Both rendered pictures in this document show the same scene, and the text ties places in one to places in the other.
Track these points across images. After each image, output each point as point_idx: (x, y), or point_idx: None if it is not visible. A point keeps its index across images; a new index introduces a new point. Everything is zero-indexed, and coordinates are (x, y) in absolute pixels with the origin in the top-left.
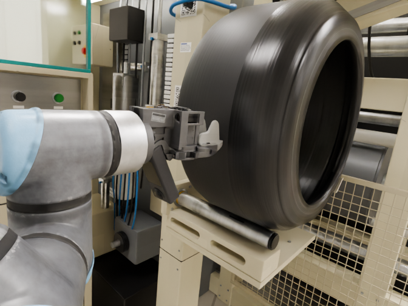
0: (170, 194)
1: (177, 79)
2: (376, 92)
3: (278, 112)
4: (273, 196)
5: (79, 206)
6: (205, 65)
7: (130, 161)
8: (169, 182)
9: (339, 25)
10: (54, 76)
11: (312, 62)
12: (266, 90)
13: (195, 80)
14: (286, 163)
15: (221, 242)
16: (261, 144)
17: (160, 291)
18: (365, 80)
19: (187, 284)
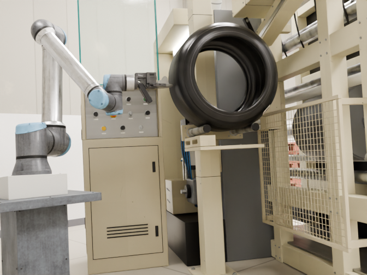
0: (148, 99)
1: None
2: (310, 53)
3: (181, 67)
4: (189, 100)
5: (117, 92)
6: (172, 61)
7: (129, 84)
8: (147, 95)
9: (212, 33)
10: None
11: (194, 48)
12: (177, 61)
13: (170, 67)
14: (188, 85)
15: (193, 138)
16: (178, 80)
17: (198, 206)
18: (305, 48)
19: (209, 196)
